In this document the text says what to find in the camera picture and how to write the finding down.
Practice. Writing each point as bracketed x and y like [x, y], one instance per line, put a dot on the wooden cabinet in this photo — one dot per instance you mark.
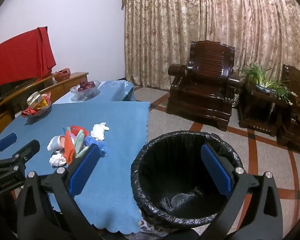
[65, 85]

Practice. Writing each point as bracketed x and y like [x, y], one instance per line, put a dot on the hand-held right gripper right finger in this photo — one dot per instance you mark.
[216, 170]

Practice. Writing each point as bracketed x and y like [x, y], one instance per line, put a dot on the glass fruit bowl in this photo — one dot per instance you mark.
[86, 93]

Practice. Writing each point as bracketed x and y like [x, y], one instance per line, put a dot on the small crumpled white tissue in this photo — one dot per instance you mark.
[57, 159]

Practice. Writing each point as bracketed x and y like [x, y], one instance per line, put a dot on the red apple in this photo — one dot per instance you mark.
[83, 83]
[91, 84]

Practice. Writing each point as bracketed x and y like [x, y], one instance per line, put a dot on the beige carton box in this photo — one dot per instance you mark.
[34, 100]

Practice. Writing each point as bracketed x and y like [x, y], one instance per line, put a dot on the dark wooden armchair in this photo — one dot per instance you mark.
[202, 87]
[297, 120]

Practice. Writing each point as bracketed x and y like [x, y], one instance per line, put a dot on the red plastic bag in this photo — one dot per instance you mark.
[69, 150]

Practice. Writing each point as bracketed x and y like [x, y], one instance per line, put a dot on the crushed white paper cup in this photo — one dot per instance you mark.
[55, 142]

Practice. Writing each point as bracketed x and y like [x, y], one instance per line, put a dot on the glass snack bowl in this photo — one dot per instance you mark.
[37, 112]

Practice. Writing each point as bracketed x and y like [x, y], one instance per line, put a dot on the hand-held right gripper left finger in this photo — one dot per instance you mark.
[83, 170]

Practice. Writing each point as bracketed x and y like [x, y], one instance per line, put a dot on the blue tube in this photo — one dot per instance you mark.
[100, 147]

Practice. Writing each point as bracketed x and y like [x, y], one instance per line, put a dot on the green potted plant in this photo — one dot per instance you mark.
[262, 77]

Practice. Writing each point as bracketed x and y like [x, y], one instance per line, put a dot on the beige patterned curtain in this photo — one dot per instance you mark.
[202, 17]

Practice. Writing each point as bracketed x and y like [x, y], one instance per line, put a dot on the red woven basket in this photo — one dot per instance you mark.
[62, 74]

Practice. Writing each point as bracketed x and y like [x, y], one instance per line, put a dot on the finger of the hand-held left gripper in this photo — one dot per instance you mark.
[6, 141]
[27, 151]

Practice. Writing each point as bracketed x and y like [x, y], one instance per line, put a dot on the red cloth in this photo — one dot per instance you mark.
[17, 57]

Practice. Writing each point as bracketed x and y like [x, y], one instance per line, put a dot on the purple paper strip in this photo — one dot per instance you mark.
[73, 136]

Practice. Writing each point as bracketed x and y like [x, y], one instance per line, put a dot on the red and yellow snack packets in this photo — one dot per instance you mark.
[46, 99]

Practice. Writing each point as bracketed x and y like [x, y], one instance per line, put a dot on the dark wooden side table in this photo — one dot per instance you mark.
[260, 112]

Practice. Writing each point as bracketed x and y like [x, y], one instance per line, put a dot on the black lined trash bin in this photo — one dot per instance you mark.
[170, 170]

